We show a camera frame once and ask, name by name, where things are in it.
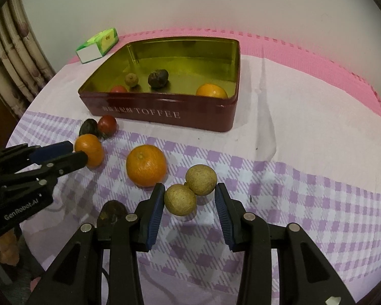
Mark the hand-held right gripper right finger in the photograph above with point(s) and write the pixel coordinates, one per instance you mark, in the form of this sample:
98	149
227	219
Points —
224	219

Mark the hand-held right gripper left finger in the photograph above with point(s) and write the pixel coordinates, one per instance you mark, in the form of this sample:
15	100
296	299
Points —
154	216

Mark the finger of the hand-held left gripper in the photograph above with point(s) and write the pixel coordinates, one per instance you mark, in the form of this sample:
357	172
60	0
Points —
50	152
70	162

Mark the brown longan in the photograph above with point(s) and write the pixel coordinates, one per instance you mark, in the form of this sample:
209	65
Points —
131	79
201	180
180	199

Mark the large dark wrinkled fruit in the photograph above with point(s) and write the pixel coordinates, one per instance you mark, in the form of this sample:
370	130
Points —
87	127

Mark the large orange with stem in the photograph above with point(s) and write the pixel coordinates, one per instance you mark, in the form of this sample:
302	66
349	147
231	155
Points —
146	165

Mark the red tomato with calyx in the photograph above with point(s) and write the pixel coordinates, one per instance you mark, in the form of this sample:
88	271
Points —
107	124

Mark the dark red tin box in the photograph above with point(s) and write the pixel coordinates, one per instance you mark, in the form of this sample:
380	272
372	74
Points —
184	114

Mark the small dark wrinkled fruit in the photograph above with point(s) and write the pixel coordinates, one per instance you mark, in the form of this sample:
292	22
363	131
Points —
158	78

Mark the small orange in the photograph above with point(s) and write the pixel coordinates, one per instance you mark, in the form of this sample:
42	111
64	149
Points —
211	91

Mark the person's left hand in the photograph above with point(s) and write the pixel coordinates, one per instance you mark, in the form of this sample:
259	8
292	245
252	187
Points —
6	249

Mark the beige patterned curtain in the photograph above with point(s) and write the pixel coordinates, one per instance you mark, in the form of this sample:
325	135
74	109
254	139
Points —
16	54

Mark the green and white tissue pack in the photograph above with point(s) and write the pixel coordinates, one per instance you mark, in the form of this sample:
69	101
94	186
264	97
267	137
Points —
95	50

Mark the pink and purple checked tablecloth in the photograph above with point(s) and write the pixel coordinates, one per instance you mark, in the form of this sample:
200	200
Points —
304	133

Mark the pink foam mat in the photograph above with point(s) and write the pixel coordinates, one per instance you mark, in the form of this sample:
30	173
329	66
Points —
304	57

